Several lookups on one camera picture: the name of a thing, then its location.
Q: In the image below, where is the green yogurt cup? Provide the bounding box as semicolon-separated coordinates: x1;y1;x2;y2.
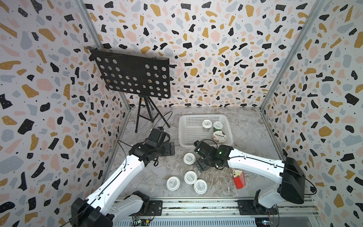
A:
213;121;224;131

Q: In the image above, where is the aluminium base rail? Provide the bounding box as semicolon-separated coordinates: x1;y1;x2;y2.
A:
114;197;324;227

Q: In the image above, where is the playing card box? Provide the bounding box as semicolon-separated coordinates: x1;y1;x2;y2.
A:
232;169;246;186

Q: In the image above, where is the white plastic basket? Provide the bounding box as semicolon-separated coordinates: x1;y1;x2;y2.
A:
179;114;233;148

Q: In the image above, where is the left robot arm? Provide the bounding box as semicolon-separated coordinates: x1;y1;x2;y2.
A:
69;127;175;227

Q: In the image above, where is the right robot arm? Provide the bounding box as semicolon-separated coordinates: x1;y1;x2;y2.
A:
194;141;306;214

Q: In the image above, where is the black perforated music stand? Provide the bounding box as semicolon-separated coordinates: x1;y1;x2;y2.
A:
88;47;171;132

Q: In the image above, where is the white lid yogurt cup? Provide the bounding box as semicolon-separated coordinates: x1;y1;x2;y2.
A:
202;119;213;130
166;176;180;191
193;179;208;194
183;153;196;165
184;171;198;185

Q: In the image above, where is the Chobani yogurt cup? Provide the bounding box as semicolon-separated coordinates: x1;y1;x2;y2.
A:
213;131;227;144

